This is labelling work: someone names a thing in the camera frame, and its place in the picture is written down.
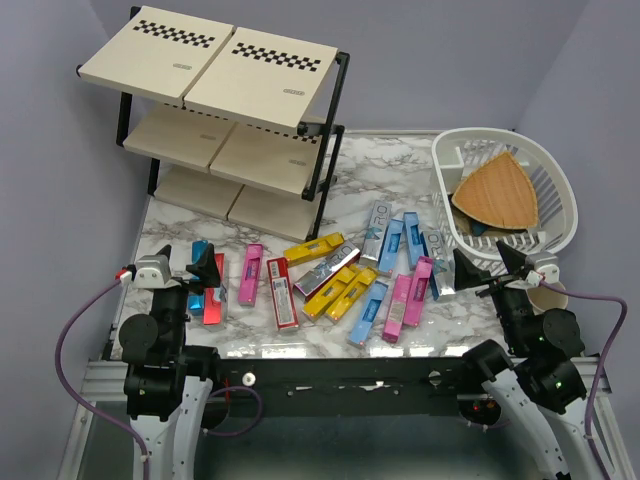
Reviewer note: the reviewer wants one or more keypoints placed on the red R&O toothpaste box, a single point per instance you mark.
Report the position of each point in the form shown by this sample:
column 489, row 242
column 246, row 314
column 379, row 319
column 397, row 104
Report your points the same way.
column 216, row 299

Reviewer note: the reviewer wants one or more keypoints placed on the beige three-tier shelf rack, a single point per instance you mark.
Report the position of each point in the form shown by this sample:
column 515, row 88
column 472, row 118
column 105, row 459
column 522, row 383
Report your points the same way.
column 238, row 124

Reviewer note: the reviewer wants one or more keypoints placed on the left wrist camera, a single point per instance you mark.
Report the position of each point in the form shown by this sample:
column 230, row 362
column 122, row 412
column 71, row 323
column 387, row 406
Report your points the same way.
column 150, row 272

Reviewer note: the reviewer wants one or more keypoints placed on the yellow toothpaste box middle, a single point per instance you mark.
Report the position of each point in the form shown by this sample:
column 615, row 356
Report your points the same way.
column 326, row 296

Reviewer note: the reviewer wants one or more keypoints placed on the silver R&O box upper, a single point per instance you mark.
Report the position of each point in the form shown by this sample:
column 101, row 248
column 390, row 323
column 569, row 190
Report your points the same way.
column 375, row 233

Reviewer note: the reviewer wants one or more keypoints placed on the light blue toothpaste box left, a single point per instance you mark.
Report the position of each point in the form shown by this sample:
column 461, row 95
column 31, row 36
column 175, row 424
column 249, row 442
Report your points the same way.
column 390, row 247

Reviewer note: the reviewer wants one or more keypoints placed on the pink toothpaste box back side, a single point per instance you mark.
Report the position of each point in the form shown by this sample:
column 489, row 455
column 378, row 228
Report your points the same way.
column 397, row 307

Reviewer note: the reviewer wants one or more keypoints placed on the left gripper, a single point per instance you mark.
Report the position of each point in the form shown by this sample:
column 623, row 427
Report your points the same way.
column 207, row 270

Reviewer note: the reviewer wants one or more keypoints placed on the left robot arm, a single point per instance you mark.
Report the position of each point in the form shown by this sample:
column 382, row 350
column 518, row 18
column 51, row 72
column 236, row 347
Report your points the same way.
column 167, row 381

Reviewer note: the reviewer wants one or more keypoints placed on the white plastic dish basket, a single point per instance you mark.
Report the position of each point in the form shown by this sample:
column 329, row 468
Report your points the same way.
column 456, row 153

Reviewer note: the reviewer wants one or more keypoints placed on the light blue toothpaste box lower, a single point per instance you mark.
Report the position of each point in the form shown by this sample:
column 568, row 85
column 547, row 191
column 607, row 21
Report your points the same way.
column 362, row 328

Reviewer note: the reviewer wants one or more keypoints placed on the black mounting rail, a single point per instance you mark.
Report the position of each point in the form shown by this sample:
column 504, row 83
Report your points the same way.
column 354, row 387

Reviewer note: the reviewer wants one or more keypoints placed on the woven wicker fan tray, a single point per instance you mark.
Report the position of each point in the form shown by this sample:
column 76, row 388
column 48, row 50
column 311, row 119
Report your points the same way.
column 499, row 194

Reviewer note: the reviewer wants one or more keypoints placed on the yellow toothpaste box upper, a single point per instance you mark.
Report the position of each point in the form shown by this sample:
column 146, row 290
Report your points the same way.
column 313, row 249

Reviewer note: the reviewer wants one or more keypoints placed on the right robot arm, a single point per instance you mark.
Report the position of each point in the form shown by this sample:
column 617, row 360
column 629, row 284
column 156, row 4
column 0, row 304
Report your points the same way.
column 534, row 378

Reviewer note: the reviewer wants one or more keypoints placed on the light blue toothpaste box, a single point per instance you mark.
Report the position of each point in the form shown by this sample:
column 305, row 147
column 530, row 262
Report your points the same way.
column 362, row 328
column 415, row 244
column 390, row 247

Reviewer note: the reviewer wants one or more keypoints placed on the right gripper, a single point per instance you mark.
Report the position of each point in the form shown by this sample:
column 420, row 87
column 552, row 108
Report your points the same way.
column 467, row 273

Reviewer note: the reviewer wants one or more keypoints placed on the beige paper cup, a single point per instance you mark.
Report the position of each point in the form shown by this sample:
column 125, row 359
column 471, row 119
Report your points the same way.
column 543, row 299

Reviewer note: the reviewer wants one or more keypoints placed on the silver blue R&O box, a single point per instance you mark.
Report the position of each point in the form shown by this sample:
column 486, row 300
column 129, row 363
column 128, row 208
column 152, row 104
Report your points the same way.
column 442, row 276

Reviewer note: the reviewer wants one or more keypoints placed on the yellow toothpaste box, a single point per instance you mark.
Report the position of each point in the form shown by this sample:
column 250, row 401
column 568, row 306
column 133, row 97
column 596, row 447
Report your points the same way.
column 313, row 249
column 352, row 292
column 326, row 296

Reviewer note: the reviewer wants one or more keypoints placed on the light blue toothpaste box right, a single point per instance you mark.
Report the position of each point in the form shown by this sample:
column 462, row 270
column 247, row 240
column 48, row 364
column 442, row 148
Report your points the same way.
column 415, row 244

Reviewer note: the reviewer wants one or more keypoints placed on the red toothpaste box barcode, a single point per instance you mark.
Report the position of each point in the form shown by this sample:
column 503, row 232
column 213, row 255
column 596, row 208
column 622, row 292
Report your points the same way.
column 282, row 295

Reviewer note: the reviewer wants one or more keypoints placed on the yellow toothpaste box lower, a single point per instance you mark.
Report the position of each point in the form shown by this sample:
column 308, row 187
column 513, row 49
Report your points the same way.
column 352, row 292

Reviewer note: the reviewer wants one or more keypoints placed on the silver red R&O box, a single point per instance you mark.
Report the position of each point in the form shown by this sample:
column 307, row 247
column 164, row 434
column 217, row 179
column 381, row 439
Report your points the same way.
column 310, row 283

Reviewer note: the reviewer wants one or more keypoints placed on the pink toothpaste box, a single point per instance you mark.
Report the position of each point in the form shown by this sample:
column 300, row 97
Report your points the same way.
column 417, row 292
column 247, row 292
column 397, row 307

